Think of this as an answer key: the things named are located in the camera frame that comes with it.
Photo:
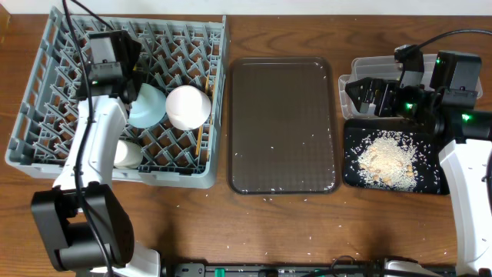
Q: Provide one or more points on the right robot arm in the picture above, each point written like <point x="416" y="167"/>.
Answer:
<point x="416" y="137"/>

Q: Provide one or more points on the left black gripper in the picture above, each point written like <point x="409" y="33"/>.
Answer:
<point x="131" y="71"/>

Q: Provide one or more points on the clear plastic bin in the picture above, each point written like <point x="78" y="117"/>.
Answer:
<point x="383" y="67"/>

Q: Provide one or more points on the dark brown serving tray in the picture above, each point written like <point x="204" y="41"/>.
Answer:
<point x="282" y="127"/>

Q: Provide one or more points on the wooden chopstick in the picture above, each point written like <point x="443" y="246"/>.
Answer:
<point x="199" y="139"/>
<point x="211" y="135"/>

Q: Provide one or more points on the light blue bowl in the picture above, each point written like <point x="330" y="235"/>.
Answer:
<point x="149" y="107"/>

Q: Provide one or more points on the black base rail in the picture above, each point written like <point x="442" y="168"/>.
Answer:
<point x="202" y="270"/>

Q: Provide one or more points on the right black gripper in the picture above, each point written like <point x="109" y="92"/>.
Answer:
<point x="387" y="88"/>

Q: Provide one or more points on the black waste tray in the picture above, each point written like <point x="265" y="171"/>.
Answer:
<point x="353" y="161"/>

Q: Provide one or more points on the grey plastic dish rack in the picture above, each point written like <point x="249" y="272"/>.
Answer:
<point x="173" y="53"/>

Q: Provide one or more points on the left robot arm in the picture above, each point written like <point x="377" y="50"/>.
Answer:
<point x="82" y="224"/>

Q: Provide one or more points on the white pink bowl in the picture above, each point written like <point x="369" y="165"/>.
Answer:
<point x="187" y="107"/>

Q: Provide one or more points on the food scraps and rice pile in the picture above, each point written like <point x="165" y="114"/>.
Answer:
<point x="388" y="161"/>

